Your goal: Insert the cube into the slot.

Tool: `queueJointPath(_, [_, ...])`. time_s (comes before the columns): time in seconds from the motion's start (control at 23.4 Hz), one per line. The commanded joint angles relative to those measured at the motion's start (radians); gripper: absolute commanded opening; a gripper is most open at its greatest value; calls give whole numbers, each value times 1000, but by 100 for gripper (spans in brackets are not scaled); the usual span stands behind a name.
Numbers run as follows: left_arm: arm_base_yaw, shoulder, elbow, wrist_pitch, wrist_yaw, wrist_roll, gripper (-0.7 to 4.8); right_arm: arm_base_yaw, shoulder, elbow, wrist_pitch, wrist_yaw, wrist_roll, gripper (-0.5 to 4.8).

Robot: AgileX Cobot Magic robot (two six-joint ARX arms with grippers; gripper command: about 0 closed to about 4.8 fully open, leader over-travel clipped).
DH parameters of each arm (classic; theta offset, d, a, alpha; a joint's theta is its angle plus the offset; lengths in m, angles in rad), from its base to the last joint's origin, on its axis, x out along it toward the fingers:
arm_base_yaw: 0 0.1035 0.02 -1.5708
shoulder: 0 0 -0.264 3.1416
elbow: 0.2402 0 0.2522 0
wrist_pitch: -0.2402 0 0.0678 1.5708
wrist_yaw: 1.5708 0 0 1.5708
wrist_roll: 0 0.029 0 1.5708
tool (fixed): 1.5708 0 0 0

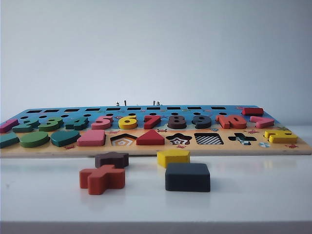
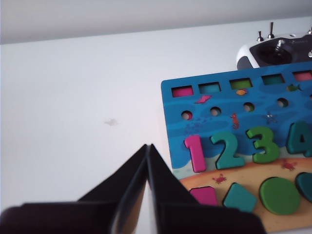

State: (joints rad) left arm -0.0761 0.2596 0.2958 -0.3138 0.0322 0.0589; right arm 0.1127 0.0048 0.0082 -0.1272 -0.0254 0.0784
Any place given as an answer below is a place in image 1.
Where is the dark blue square block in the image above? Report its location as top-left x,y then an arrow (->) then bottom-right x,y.
165,162 -> 211,193

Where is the red number seven piece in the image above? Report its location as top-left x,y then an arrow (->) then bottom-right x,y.
143,115 -> 162,130

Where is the brown number eight piece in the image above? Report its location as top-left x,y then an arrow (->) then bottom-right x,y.
167,115 -> 187,130

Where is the red triangle block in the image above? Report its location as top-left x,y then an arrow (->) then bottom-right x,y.
136,129 -> 166,146

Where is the yellow number six piece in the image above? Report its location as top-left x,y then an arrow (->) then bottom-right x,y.
118,115 -> 138,130

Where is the yellow pentagon block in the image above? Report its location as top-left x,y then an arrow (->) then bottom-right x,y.
156,149 -> 191,169

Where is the dark blue number nine piece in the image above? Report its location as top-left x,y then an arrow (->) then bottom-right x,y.
191,115 -> 212,129

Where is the pink number five piece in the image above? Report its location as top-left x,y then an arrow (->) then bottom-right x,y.
91,115 -> 114,130

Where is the brown star block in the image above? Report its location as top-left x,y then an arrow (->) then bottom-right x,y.
95,152 -> 129,169

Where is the orange number ten piece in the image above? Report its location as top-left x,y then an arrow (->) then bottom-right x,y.
215,114 -> 247,129

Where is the pink trapezoid block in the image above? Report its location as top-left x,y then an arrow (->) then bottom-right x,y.
77,129 -> 106,147

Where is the wooden number shape puzzle board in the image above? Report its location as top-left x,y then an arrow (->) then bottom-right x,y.
0,105 -> 312,158

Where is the dark green number four piece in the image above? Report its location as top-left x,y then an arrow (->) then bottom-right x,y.
65,117 -> 89,131

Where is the orange cross block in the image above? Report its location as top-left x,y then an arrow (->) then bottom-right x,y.
79,164 -> 126,195

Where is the teal heart block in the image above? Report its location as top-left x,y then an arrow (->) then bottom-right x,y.
50,130 -> 81,148

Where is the red minus sign piece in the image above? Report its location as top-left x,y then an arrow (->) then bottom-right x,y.
242,107 -> 265,116

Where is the pink greater-than sign piece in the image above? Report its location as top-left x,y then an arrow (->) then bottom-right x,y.
250,116 -> 275,129

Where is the green number three piece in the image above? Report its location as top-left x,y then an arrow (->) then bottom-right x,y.
38,117 -> 63,132

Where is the green oval block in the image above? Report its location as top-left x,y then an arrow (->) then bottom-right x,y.
19,131 -> 50,148

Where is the yellow equals sign piece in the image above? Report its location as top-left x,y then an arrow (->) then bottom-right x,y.
264,130 -> 299,144

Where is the green number two piece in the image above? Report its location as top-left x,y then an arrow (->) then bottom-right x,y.
12,117 -> 40,133

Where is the pink number one piece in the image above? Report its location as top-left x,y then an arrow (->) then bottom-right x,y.
0,118 -> 19,134

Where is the teal rectangle block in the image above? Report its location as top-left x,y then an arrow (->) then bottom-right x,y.
0,132 -> 20,149

